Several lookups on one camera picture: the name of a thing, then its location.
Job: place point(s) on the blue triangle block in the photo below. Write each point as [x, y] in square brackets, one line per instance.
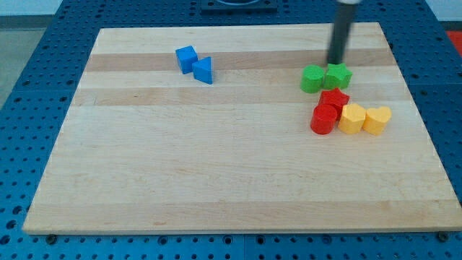
[203, 70]

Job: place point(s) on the green star block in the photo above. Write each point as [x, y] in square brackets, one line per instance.
[337, 75]

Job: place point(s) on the yellow heart block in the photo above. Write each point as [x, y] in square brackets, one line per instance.
[376, 120]

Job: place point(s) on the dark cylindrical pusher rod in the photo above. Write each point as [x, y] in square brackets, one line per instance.
[345, 13]

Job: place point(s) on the blue cube block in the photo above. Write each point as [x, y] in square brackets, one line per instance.
[186, 56]

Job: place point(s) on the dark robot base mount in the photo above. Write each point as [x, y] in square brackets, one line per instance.
[239, 6]

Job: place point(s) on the red cylinder block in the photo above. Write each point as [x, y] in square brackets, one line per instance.
[323, 119]

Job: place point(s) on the yellow hexagon block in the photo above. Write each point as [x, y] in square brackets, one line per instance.
[352, 118]

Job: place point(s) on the green cylinder block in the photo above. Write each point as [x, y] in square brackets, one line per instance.
[312, 79]

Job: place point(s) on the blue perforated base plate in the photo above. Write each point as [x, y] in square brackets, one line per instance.
[35, 109]

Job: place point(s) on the red star block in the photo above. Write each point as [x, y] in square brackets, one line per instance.
[335, 98]

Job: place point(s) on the wooden board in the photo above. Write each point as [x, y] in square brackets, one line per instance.
[146, 149]

